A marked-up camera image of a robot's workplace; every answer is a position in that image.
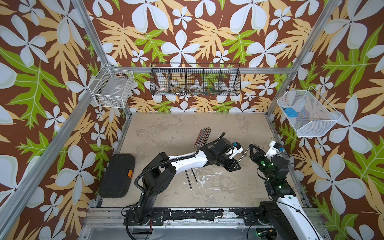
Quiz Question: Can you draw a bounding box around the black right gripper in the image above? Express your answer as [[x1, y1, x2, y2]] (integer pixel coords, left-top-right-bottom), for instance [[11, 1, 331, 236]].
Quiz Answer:
[[250, 144, 275, 184]]

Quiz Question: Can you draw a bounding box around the red pencil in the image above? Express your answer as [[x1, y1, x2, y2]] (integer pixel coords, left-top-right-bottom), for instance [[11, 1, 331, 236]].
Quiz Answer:
[[196, 128, 207, 147], [194, 128, 206, 148]]

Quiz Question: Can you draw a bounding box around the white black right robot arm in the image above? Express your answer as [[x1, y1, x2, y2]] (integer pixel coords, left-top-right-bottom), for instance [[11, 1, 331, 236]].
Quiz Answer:
[[249, 142, 323, 240]]

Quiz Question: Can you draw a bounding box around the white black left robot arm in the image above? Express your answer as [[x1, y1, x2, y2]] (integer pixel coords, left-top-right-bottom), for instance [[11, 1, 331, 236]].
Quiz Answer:
[[126, 133, 243, 225]]

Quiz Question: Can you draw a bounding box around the black pencil lying apart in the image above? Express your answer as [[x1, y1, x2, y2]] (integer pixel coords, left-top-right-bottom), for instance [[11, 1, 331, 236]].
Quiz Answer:
[[185, 171, 193, 193]]

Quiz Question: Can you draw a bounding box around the blue object in basket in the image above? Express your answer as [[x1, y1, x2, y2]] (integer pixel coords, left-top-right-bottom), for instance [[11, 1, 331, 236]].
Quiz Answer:
[[283, 108, 299, 118]]

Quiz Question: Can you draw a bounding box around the black tool case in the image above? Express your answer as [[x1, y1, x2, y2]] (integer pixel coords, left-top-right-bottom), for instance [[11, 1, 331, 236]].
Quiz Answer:
[[99, 154, 136, 199]]

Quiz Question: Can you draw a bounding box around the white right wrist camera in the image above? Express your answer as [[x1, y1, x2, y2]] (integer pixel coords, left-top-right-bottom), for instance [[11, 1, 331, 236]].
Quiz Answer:
[[265, 141, 285, 160]]

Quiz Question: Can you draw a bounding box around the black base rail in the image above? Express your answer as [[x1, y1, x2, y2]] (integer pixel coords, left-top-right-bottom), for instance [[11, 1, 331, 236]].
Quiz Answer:
[[119, 206, 271, 226]]

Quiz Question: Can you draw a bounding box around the white wire basket right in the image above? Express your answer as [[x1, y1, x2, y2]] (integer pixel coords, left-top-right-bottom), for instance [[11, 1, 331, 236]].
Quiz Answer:
[[278, 87, 342, 138]]

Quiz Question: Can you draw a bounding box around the white wire basket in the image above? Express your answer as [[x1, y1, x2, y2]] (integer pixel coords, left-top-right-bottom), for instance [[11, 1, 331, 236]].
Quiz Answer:
[[278, 87, 342, 138], [90, 68, 135, 109]]

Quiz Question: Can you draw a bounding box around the black wire basket back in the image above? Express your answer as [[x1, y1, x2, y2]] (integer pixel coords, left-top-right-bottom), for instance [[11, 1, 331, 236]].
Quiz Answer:
[[149, 63, 242, 96]]

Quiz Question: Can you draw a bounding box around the white wire basket left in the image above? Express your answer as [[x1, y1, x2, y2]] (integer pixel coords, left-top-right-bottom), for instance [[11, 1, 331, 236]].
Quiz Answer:
[[90, 68, 135, 109]]

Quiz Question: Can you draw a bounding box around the aluminium frame post back right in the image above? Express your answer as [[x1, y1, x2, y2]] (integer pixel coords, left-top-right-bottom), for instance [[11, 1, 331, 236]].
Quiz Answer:
[[267, 0, 342, 116]]

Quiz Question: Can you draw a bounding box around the aluminium frame post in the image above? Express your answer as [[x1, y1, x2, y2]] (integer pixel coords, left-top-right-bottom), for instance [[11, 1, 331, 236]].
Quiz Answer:
[[267, 0, 342, 116], [72, 1, 132, 119]]

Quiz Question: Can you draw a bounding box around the aluminium frame post back left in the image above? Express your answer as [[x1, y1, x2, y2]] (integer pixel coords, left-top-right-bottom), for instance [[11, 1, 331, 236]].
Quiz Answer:
[[72, 1, 132, 119]]

